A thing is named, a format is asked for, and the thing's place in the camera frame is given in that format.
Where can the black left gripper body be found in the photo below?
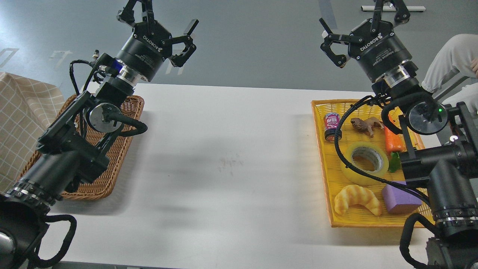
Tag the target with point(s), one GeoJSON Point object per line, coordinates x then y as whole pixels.
{"type": "Point", "coordinates": [144, 52]}

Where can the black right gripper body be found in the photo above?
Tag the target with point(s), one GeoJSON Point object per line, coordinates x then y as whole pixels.
{"type": "Point", "coordinates": [379, 52]}

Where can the yellow tape roll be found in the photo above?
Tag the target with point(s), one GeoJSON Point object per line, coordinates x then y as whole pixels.
{"type": "Point", "coordinates": [367, 157]}

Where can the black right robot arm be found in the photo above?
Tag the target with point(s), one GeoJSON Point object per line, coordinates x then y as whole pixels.
{"type": "Point", "coordinates": [441, 142]}

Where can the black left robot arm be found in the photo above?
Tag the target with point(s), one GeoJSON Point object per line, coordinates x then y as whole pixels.
{"type": "Point", "coordinates": [73, 149]}

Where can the white floor stand base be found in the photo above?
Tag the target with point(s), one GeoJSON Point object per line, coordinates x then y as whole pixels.
{"type": "Point", "coordinates": [391, 8]}

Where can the toy soda can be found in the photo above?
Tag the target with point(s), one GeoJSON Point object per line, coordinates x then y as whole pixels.
{"type": "Point", "coordinates": [331, 130]}

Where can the brown wicker basket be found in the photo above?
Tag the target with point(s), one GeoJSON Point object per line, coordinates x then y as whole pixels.
{"type": "Point", "coordinates": [103, 186]}

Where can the brown toy animal figure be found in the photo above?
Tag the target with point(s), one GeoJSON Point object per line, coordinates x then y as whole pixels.
{"type": "Point", "coordinates": [367, 125]}

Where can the person in white clothes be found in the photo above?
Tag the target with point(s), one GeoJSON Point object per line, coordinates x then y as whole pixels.
{"type": "Point", "coordinates": [457, 56]}

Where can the yellow plastic basket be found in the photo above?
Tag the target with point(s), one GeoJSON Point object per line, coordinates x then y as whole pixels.
{"type": "Point", "coordinates": [336, 176]}

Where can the orange toy carrot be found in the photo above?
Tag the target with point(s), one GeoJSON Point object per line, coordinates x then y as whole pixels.
{"type": "Point", "coordinates": [394, 145]}

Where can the toy croissant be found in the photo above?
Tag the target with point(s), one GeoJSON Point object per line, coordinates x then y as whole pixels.
{"type": "Point", "coordinates": [356, 195]}

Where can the beige checkered cloth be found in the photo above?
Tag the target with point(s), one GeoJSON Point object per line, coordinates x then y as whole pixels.
{"type": "Point", "coordinates": [27, 108]}

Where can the purple foam block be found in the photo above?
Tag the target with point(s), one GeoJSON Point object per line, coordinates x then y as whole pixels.
{"type": "Point", "coordinates": [398, 201]}

